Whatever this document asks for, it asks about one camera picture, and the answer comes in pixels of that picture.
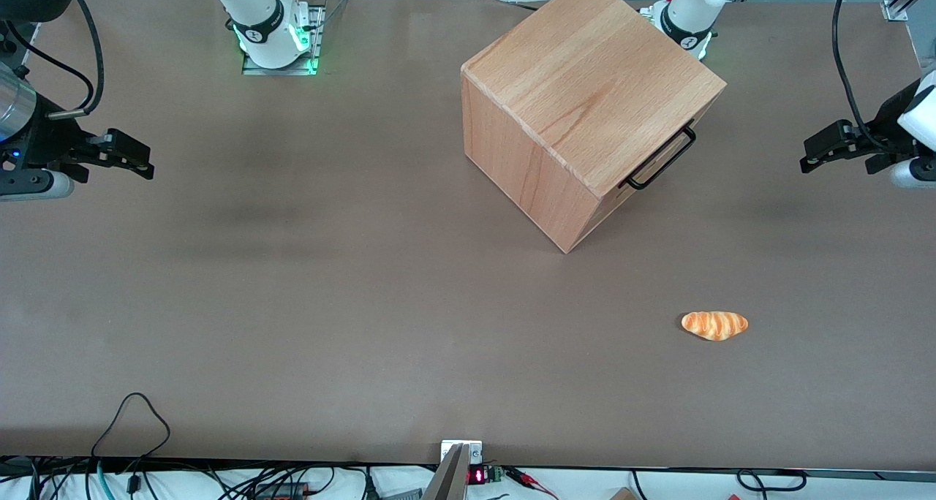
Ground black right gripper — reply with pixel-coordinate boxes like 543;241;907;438
0;94;156;195

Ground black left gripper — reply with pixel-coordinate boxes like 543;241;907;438
799;78;924;176

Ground wooden drawer cabinet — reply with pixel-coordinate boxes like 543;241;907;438
460;0;728;255

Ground orange striped bread roll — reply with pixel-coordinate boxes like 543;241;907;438
680;310;750;342

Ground red and black clip leads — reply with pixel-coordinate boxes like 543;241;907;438
503;466;560;500

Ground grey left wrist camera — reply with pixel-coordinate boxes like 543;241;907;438
889;156;936;190

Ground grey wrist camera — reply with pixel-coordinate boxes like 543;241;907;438
0;170;75;202
889;156;936;190

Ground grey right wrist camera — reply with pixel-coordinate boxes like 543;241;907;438
0;170;75;202

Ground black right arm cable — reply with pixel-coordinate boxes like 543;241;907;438
6;0;105;118

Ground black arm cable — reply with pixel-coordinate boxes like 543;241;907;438
831;0;891;154
6;0;105;118

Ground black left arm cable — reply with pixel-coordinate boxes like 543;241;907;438
831;0;891;154

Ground wooden drawer with black handle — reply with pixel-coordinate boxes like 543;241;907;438
584;83;728;202

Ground thin black looped cable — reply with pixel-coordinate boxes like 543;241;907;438
90;392;172;463

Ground black cable coil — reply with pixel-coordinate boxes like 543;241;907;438
736;469;808;493

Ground tangle of black cables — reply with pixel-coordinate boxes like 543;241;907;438
0;455;381;500

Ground grey aluminium camera mount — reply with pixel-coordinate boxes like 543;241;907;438
422;439;485;500

